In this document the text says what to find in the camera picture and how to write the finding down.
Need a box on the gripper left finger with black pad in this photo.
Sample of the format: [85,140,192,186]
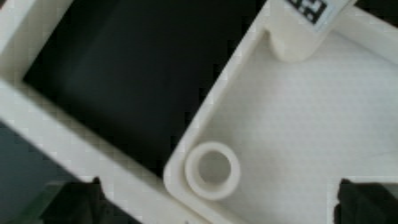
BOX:
[10,177,140,224]

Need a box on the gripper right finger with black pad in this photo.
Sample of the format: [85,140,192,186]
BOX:
[334,179,398,224]

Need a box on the white desk tabletop tray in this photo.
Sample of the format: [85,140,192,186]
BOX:
[163,0,398,224]

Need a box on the white desk leg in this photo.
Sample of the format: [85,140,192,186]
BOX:
[264,0,357,62]

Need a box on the white U-shaped fence frame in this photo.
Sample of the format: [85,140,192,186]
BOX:
[0,0,208,224]

